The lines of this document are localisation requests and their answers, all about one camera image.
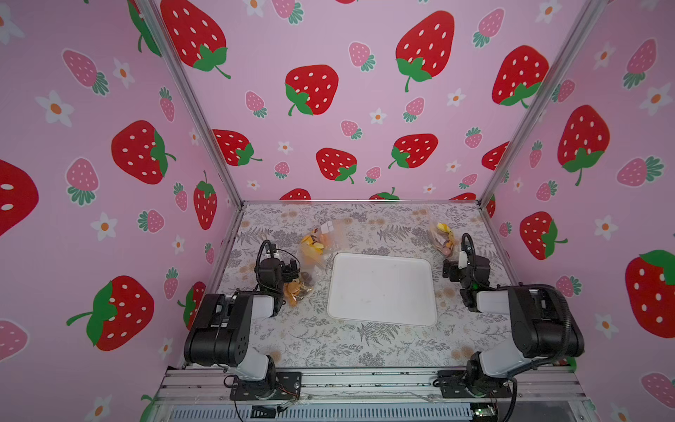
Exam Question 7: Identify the ziploc bag with cookies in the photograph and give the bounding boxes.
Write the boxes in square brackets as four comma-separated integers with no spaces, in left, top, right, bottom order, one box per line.
[283,272,315,308]

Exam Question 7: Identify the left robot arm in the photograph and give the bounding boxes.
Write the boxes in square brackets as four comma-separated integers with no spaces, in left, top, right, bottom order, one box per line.
[184,257,300,383]

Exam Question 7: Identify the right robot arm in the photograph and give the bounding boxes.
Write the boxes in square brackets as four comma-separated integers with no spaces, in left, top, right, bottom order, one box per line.
[442,251,585,388]

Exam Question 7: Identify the ziploc bag far right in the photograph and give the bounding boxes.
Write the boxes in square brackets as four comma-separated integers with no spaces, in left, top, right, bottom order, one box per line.
[428,215,460,258]

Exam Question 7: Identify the ziploc bag yellow duck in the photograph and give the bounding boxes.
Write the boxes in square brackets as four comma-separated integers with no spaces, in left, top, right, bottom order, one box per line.
[299,220,348,271]

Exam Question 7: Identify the white plastic tray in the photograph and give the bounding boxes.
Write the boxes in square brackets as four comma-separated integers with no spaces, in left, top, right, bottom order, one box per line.
[327,252,438,327]

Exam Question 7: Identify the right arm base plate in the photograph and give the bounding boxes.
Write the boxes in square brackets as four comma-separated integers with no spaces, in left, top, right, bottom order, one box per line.
[432,370,513,399]

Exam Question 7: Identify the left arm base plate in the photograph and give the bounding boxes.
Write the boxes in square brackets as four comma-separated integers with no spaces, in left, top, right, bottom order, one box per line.
[230,371,302,401]

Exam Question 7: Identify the aluminium front rail frame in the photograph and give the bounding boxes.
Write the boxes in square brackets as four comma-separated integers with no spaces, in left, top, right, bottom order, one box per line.
[149,367,599,421]

